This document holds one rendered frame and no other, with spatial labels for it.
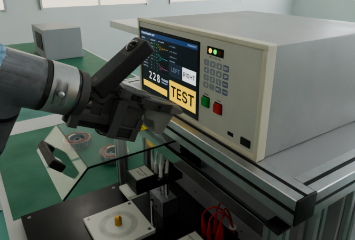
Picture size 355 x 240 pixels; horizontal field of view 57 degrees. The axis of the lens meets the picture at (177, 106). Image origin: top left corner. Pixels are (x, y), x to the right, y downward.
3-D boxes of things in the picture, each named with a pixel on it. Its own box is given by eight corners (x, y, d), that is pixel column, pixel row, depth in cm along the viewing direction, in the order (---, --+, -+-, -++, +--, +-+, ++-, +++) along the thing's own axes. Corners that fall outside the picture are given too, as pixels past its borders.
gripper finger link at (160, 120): (172, 134, 63) (132, 126, 57) (183, 105, 62) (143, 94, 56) (181, 140, 60) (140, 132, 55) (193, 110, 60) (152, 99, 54)
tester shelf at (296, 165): (293, 227, 48) (298, 202, 46) (113, 96, 101) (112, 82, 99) (426, 147, 71) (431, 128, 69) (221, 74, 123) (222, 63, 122)
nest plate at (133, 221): (103, 257, 80) (102, 253, 80) (83, 221, 92) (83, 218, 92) (155, 232, 88) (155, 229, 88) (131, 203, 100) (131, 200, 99)
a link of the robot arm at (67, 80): (45, 55, 49) (60, 66, 43) (74, 64, 52) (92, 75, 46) (30, 101, 50) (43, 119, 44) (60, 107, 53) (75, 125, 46)
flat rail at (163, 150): (271, 246, 52) (273, 231, 51) (116, 117, 100) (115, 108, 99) (276, 242, 53) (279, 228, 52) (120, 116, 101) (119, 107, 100)
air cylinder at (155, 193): (162, 218, 93) (162, 203, 91) (149, 204, 99) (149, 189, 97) (177, 212, 96) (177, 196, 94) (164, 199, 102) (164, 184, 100)
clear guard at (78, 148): (62, 201, 64) (58, 176, 61) (36, 150, 82) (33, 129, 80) (196, 155, 80) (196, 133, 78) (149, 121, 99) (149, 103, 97)
